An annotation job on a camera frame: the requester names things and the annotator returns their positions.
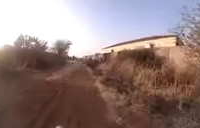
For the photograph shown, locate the red-brown dirt track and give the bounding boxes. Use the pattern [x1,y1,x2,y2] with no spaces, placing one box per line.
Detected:
[0,62,129,128]

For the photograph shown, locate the beige building with dark roof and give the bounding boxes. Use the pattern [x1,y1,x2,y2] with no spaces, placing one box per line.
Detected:
[99,34,186,56]

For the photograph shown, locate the dry grass and weeds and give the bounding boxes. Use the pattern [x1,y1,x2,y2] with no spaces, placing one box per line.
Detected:
[84,48,200,128]

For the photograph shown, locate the group of green trees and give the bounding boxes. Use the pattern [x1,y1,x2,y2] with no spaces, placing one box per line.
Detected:
[12,33,73,68]

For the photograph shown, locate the bare bush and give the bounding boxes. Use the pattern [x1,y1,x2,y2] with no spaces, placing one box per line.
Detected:
[173,1,200,64]

